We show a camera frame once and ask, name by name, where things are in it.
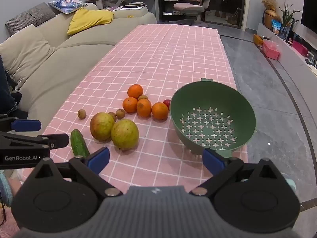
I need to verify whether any yellow pillow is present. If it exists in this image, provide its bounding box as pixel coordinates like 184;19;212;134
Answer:
66;7;115;35

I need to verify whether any small white frame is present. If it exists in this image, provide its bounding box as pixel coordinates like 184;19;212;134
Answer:
306;51;317;66

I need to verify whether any pink checkered tablecloth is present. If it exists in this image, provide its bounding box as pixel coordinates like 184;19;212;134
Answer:
18;24;248;187

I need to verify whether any blue printed pillow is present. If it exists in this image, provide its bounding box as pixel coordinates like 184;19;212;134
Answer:
49;0;88;14

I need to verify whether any beige sofa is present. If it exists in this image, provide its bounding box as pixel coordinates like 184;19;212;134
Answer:
0;3;158;139

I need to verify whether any black shelf unit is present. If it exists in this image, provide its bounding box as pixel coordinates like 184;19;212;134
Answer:
158;0;206;23

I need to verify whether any pink box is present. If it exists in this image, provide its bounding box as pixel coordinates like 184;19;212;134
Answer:
262;40;281;60

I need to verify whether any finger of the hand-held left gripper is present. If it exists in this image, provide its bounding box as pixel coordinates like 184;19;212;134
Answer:
0;132;70;151
0;114;42;132

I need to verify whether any large yellow-green apple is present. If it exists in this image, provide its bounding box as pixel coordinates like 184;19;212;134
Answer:
90;112;116;142
111;119;139;150

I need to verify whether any magenta box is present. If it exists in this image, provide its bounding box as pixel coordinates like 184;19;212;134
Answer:
292;41;309;56

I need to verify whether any grey textured cushion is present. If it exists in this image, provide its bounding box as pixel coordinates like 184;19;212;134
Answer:
5;2;57;36

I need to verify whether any green potted plant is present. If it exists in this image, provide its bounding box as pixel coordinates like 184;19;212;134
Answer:
279;4;303;28

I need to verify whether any orange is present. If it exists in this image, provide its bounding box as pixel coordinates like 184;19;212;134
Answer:
127;84;144;99
152;102;169;120
122;97;138;113
136;99;152;117

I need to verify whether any white tv cabinet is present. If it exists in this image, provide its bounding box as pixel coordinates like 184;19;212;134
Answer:
255;23;317;119

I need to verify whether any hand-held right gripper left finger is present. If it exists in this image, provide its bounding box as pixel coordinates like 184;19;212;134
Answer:
25;147;123;197

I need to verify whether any person's dark clothing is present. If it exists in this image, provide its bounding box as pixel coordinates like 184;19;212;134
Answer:
0;55;28;119

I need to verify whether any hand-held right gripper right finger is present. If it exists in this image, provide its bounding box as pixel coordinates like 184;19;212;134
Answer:
189;149;285;196

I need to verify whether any beige sofa cushion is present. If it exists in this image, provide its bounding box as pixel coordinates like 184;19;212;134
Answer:
0;24;57;87

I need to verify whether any golden vase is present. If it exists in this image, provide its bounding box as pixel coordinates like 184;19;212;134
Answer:
264;9;281;30

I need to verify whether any green plastic colander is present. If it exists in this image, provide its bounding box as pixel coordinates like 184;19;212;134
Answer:
170;78;256;160

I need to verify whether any green cucumber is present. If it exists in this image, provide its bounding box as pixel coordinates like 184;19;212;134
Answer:
70;129;90;158

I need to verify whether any black television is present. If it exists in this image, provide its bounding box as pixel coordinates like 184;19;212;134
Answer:
301;0;317;34

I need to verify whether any dried flower bunch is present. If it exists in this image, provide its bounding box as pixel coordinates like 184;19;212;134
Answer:
261;0;277;12

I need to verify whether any pink fluffy rug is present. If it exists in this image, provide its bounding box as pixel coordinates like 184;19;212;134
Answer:
0;176;23;233

